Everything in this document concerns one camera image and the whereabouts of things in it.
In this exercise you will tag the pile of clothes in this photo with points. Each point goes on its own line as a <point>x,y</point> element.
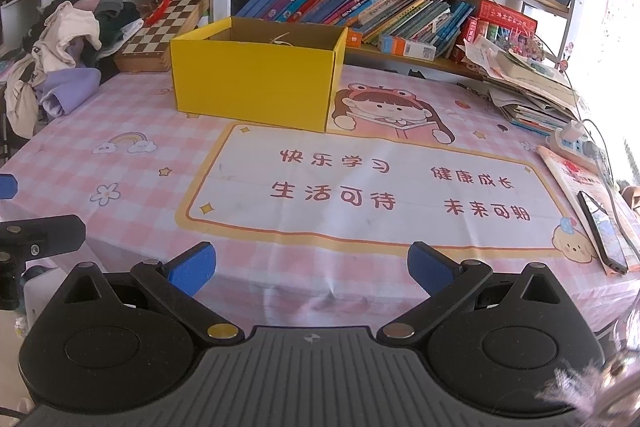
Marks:
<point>65,32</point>

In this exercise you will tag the dark clothes pile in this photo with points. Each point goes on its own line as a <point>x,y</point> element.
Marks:
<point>115,24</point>

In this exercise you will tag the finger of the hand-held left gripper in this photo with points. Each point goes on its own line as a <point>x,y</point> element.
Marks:
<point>7,187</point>
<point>50,232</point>

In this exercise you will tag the white plastic object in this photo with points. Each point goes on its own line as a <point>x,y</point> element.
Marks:
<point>42,292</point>

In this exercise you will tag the yellow cardboard box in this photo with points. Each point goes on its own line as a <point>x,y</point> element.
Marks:
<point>250,82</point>

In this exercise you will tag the stack of papers and books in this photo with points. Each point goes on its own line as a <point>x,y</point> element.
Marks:
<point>525,87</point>

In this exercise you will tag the red box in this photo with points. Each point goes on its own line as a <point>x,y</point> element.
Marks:
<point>502,19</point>

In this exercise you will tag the orange white carton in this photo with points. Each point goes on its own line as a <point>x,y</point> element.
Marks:
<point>407,47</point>

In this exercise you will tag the wooden chessboard box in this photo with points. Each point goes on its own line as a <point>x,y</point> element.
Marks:
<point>165,27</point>

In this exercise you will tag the fluffy pale purple cloth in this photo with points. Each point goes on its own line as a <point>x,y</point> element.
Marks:
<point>615,372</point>

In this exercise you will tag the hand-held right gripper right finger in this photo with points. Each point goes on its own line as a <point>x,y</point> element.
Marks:
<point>430,267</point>

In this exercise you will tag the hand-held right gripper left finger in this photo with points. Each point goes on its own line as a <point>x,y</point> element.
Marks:
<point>192,269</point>

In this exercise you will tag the pink checked cloth desktop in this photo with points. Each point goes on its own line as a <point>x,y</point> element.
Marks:
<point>150,207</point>

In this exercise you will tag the white power strip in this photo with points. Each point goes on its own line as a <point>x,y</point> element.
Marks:
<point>575,142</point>

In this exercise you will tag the red tassel ornament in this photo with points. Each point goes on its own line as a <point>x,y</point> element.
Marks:
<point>157,14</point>

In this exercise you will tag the pink red magazine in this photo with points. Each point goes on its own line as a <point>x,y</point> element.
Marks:
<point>567,177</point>

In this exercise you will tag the lilac garment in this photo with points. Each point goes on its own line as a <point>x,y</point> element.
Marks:
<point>70,92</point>

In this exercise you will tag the black smartphone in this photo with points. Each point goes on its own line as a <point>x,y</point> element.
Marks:
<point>602,232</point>

